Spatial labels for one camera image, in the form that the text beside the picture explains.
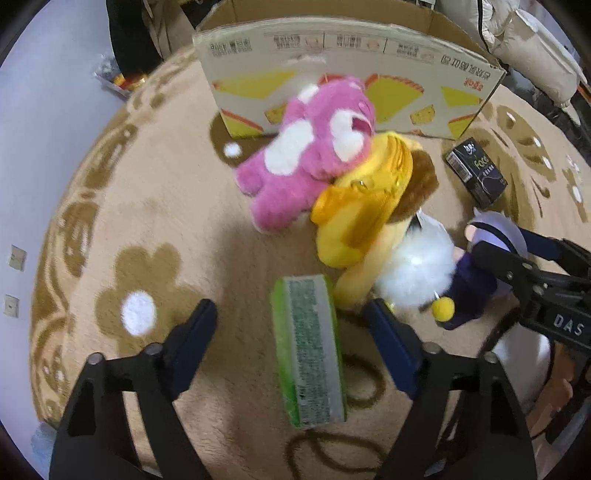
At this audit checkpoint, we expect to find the pink plush bear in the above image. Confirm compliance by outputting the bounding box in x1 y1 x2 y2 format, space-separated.
235 76 377 233

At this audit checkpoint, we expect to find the person's right hand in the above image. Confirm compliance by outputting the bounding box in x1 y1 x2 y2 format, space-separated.
526 342 579 441

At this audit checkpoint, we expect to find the beige flower rug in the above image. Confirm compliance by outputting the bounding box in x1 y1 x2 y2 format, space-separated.
28 45 591 480

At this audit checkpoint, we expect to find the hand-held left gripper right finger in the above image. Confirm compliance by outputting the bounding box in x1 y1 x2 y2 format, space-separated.
364 298 539 480

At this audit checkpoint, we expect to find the cardboard box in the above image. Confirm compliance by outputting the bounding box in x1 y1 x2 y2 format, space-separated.
192 0 509 141

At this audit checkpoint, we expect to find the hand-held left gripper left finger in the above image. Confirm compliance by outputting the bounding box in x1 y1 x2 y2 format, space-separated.
48 298 219 480

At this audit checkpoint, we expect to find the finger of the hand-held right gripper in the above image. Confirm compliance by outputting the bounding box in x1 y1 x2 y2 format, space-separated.
521 227 591 274
471 241 548 296

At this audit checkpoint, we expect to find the purple-clothed doll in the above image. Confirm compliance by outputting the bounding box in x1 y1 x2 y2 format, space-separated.
431 209 529 331

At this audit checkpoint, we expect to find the black carton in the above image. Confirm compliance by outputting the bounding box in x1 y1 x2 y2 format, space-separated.
445 137 509 209

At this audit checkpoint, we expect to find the dark clothing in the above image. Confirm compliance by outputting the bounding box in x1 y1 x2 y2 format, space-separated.
105 0 204 77

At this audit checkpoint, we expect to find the white cloth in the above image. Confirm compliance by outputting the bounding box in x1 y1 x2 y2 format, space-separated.
485 320 552 409

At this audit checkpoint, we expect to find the clear bag of small things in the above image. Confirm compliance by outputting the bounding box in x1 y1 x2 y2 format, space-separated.
93 53 148 99

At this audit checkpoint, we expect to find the white fluffy plush toy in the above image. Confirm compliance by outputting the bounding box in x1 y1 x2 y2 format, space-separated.
373 217 459 309

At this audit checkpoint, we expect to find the green tissue pack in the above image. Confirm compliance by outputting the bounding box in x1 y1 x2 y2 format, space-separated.
270 274 348 430

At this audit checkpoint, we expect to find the yellow plush toy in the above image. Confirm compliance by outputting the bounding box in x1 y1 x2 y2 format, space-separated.
311 131 440 311

